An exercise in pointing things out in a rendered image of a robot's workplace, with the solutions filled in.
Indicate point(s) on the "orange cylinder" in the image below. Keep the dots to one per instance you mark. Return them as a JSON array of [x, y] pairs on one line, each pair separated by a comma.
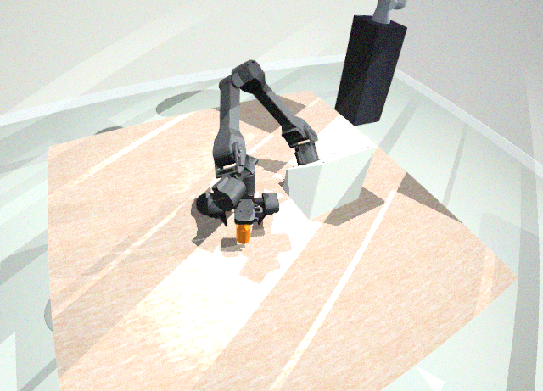
[[243, 233]]

